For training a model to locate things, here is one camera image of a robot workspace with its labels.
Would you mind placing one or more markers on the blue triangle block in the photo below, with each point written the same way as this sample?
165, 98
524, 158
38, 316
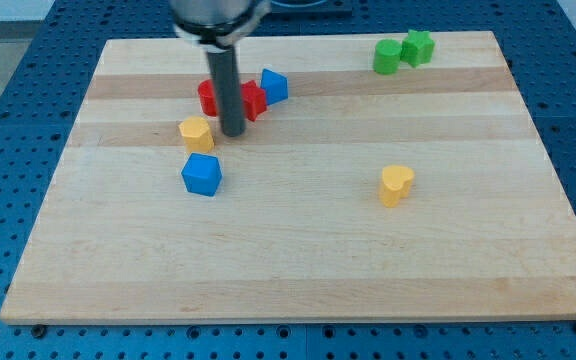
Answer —
275, 86

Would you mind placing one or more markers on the green cylinder block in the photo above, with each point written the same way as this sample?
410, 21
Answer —
387, 55

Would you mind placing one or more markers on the yellow heart block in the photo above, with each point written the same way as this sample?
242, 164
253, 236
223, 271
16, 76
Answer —
395, 183

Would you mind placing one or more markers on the red star block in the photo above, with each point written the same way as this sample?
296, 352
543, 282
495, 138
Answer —
254, 99

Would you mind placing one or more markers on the red round block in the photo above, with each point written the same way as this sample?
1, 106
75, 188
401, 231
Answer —
207, 98

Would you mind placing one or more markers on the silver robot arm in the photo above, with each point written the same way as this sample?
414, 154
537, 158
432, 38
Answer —
216, 26

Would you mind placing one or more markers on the green star block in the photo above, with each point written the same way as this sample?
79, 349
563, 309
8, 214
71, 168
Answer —
417, 48

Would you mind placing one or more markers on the wooden board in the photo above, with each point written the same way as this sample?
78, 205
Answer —
296, 232

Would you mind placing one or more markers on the yellow hexagon block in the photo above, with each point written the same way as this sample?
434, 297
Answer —
197, 135

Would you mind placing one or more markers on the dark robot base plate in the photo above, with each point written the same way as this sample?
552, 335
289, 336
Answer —
308, 7

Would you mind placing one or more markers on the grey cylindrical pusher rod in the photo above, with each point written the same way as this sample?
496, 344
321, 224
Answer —
225, 77

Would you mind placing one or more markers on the blue cube block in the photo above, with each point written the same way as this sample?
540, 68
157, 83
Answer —
202, 174

